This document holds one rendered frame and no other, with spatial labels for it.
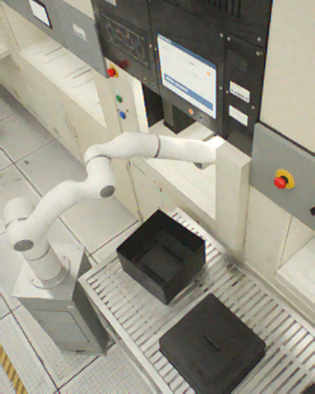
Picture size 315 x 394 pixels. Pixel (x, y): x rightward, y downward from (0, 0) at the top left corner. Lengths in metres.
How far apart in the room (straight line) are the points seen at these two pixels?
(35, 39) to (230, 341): 2.51
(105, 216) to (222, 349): 1.69
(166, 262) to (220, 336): 0.44
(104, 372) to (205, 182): 1.23
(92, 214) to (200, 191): 1.29
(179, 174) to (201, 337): 0.81
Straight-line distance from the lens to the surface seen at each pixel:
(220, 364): 1.62
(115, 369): 2.56
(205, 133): 2.21
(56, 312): 2.10
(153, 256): 1.92
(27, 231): 1.63
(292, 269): 1.78
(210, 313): 1.68
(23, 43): 3.31
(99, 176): 1.50
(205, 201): 1.95
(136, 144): 1.48
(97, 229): 3.01
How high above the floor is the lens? 2.41
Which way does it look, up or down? 50 degrees down
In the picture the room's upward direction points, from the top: 9 degrees counter-clockwise
